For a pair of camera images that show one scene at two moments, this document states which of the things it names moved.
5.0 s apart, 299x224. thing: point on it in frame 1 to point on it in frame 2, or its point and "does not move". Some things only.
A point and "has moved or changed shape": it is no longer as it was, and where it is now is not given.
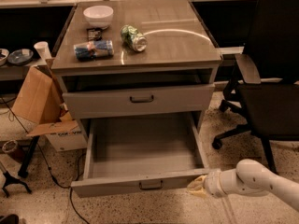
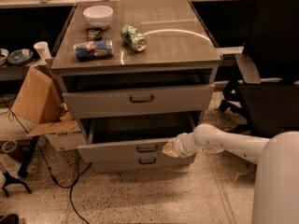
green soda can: (134, 38) does not move
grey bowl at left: (4, 55) does not move
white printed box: (68, 140) does not move
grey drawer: (142, 155) has moved or changed shape
